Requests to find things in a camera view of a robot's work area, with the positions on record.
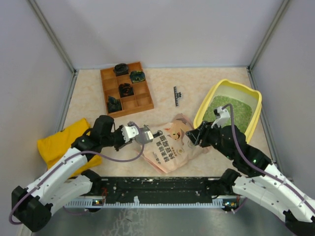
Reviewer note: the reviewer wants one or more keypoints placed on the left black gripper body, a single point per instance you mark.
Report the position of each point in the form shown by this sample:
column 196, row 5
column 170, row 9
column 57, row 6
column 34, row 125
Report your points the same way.
column 116, row 139

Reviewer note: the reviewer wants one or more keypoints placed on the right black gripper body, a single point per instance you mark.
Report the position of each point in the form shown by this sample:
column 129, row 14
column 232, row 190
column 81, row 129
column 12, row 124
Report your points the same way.
column 211, row 136

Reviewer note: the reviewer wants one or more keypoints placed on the pink cat litter bag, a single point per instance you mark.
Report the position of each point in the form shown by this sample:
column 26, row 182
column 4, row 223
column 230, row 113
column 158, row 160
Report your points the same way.
column 172, row 148

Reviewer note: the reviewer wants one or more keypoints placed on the silver metal scoop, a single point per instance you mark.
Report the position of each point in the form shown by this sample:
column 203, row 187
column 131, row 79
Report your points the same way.
column 145, row 135

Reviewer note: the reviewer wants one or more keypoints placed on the black bag sealing clip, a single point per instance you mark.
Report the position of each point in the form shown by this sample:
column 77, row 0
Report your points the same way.
column 177, row 96

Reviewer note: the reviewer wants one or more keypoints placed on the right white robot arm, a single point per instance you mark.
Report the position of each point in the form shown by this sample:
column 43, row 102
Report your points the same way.
column 257, row 178

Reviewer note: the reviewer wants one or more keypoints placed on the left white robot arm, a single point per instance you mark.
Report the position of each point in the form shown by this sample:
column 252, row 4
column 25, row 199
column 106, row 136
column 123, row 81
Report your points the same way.
column 34, row 205

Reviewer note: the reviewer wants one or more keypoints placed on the green cat litter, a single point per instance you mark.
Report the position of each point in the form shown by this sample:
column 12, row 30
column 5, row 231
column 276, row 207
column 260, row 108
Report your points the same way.
column 242, row 111

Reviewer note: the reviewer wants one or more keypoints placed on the yellow litter box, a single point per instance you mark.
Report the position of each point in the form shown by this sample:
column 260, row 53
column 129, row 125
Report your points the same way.
column 237, row 91

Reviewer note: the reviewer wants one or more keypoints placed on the dark rolled item lower left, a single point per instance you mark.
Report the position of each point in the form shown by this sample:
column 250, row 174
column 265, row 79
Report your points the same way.
column 113, row 105

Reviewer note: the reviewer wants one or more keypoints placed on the wooden compartment tray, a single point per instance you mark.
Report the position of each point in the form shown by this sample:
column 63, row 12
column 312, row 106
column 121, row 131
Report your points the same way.
column 139, row 102

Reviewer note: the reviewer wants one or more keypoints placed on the black orange rolled item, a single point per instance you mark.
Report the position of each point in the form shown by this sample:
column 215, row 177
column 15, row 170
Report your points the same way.
column 125, row 90

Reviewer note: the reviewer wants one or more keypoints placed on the black green rolled item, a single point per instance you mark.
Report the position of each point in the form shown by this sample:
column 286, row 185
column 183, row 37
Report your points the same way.
column 137, row 76

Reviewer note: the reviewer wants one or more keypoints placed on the yellow cloth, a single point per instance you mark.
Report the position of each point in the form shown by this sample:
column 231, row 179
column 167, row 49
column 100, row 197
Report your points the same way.
column 52, row 148

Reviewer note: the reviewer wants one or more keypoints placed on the black rolled item top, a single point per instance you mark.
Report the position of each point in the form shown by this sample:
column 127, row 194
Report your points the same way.
column 121, row 69

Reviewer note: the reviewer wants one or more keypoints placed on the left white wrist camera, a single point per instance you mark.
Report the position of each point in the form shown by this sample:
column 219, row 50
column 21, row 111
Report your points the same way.
column 130, row 131

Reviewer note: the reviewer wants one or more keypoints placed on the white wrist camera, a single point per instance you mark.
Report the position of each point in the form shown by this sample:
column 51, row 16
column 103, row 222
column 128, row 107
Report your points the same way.
column 130, row 131
column 222, row 116

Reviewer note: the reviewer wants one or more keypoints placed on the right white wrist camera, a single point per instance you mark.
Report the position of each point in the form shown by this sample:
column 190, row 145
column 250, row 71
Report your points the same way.
column 222, row 116

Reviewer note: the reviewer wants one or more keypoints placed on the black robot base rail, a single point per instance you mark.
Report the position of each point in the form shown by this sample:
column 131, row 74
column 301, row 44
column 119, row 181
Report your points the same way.
column 161, row 190

